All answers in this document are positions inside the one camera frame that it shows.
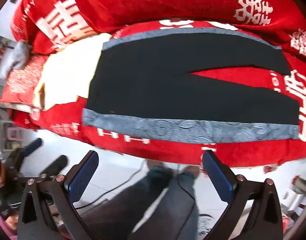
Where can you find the red folded quilt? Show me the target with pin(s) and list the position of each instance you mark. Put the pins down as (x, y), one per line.
(50, 25)

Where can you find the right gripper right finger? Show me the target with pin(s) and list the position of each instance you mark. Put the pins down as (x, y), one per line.
(265, 218)

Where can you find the white pillow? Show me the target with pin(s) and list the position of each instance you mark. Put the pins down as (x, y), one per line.
(67, 74)

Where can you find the black pants grey patterned stripe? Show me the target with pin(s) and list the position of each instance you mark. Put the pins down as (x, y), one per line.
(146, 85)

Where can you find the red wedding bed blanket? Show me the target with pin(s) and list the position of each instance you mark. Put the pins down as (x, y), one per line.
(66, 120)

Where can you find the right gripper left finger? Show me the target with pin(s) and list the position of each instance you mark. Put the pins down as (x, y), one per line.
(35, 220)

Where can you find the person's legs in jeans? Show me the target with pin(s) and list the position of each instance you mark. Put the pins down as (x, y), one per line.
(161, 205)

